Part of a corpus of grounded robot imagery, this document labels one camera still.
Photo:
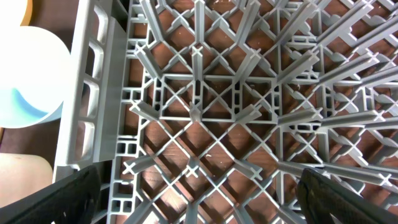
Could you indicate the yellow plate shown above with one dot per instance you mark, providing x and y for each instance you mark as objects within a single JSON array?
[{"x": 27, "y": 9}]

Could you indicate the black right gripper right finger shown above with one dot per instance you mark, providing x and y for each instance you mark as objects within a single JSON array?
[{"x": 324, "y": 201}]

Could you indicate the grey dishwasher rack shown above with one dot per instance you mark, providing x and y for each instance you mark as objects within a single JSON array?
[{"x": 209, "y": 111}]

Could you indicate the light blue bowl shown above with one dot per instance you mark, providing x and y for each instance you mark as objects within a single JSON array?
[{"x": 35, "y": 76}]

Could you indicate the white cup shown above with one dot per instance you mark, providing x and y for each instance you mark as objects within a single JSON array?
[{"x": 23, "y": 175}]

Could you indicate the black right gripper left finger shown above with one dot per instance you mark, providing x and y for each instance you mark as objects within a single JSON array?
[{"x": 73, "y": 199}]

